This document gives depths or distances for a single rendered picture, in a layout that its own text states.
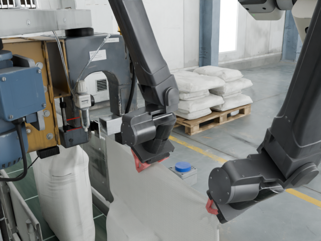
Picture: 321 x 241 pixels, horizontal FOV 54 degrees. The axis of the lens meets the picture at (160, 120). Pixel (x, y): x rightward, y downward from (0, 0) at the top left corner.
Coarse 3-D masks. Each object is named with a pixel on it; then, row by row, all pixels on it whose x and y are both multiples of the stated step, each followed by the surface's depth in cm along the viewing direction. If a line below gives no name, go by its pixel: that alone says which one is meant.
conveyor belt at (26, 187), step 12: (12, 168) 223; (24, 180) 206; (24, 192) 192; (36, 192) 192; (36, 204) 180; (36, 216) 169; (96, 216) 168; (48, 228) 159; (96, 228) 158; (48, 240) 151; (96, 240) 150
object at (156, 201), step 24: (120, 144) 95; (120, 168) 97; (120, 192) 101; (144, 192) 85; (168, 192) 76; (192, 192) 70; (120, 216) 96; (144, 216) 88; (168, 216) 79; (192, 216) 72; (216, 216) 65; (120, 240) 92; (144, 240) 86; (168, 240) 81; (192, 240) 74; (216, 240) 67
